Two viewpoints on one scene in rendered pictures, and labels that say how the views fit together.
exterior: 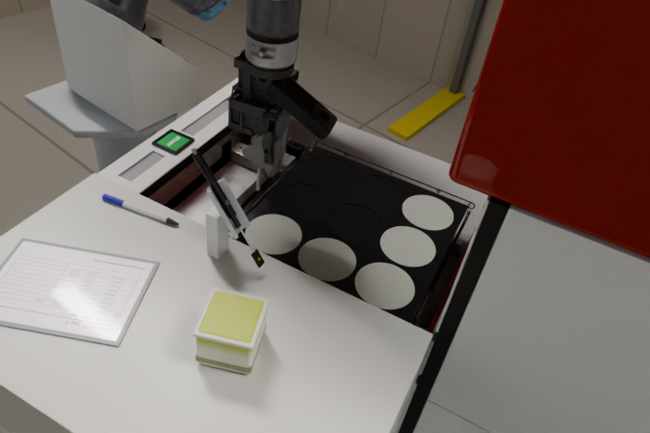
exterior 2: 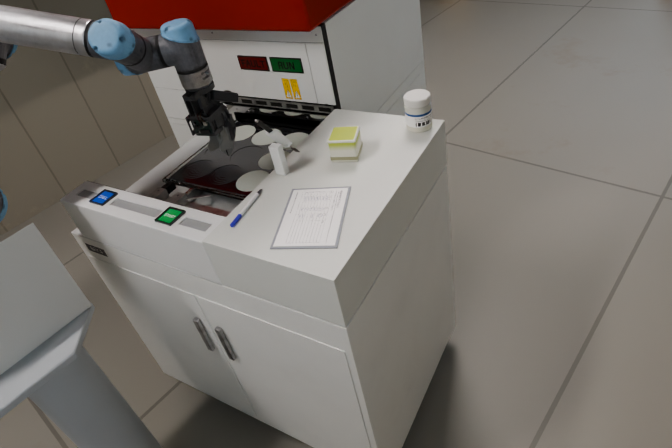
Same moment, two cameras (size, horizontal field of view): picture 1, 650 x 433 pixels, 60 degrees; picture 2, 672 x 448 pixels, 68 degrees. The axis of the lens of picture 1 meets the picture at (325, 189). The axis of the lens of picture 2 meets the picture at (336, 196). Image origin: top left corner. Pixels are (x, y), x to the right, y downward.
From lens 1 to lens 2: 1.19 m
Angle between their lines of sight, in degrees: 58
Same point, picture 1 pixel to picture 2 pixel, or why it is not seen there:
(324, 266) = not seen: hidden behind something
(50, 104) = (13, 391)
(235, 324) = (348, 131)
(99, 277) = (304, 206)
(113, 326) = (338, 191)
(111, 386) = (373, 182)
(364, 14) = not seen: outside the picture
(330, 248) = (267, 159)
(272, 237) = (256, 180)
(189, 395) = (375, 160)
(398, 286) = (295, 136)
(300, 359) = not seen: hidden behind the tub
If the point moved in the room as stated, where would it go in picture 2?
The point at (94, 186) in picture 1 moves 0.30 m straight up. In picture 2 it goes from (217, 236) to (168, 120)
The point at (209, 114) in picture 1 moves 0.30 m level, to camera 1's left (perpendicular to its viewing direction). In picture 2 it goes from (135, 210) to (74, 301)
